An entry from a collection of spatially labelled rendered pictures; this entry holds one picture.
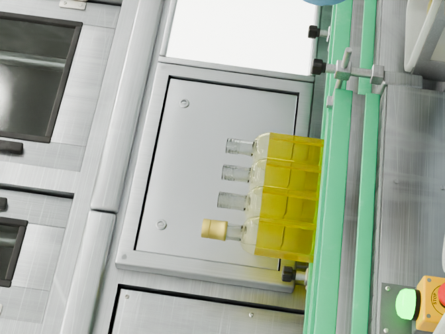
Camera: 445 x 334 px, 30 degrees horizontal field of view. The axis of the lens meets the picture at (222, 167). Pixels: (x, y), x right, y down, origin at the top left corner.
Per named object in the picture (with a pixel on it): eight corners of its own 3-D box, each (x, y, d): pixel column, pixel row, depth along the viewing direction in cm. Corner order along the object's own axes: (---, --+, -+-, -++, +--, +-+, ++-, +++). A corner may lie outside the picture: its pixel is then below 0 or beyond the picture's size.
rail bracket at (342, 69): (371, 102, 156) (304, 93, 156) (390, 48, 141) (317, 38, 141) (370, 115, 154) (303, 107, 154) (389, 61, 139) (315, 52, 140)
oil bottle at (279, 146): (363, 158, 158) (252, 143, 159) (369, 144, 153) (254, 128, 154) (362, 185, 155) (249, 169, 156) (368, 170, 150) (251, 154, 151)
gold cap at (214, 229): (228, 217, 146) (203, 214, 146) (226, 235, 144) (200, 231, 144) (227, 227, 149) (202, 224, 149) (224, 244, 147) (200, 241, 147)
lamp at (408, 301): (413, 295, 124) (393, 293, 124) (421, 285, 120) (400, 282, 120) (412, 325, 122) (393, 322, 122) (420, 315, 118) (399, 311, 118)
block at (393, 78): (410, 101, 154) (373, 96, 154) (423, 71, 145) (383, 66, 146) (410, 117, 152) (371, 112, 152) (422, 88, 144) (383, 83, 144)
